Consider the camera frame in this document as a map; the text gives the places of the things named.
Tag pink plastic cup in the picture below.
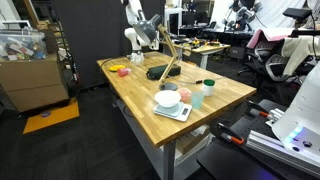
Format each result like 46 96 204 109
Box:
177 87 193 103

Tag white bowl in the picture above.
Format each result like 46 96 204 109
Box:
154 89 182 108

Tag teal translucent plastic cup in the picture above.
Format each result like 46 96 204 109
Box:
190 91 205 110

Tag white cup with green lid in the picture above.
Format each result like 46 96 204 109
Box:
201 78 216 97

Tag dark green zip case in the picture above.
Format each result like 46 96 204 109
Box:
146 64 182 80

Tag yellow plate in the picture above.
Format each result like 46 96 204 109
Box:
108 64 127 73

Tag small cardboard box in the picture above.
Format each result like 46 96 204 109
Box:
175 124 212 156

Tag light wood background table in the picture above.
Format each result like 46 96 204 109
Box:
165 37 232 70

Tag black orange bar clamp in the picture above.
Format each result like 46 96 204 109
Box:
247 99 271 118
213 122 246 146

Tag black curtain partition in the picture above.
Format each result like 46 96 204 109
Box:
51 0 167 89

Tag black perforated breadboard plate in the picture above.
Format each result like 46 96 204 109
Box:
196 98 320 180

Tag orange floor mat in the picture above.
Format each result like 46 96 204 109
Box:
22 98 81 135

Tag pink cloth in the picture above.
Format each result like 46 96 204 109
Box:
245 27 294 50

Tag grey mesh office chair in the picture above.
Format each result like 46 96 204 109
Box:
237 39 309 96

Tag large cardboard box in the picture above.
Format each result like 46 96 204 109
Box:
0 54 71 113

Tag white curved machine housing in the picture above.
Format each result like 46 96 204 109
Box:
271 61 320 164

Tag beige cloth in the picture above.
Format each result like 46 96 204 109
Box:
280 35 320 77

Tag clear plastic storage bin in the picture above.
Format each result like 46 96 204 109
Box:
0 28 48 63

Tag black flat device on stand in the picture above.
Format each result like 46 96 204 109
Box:
282 7 320 38

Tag lamp cable with inline switch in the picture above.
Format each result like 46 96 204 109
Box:
166 74 225 85

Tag grey metal table frame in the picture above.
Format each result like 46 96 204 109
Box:
111 84 214 180

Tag silver metal bracket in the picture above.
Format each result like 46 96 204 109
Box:
266 108 285 126

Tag aluminium extrusion rail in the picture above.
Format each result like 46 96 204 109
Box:
245 129 320 178

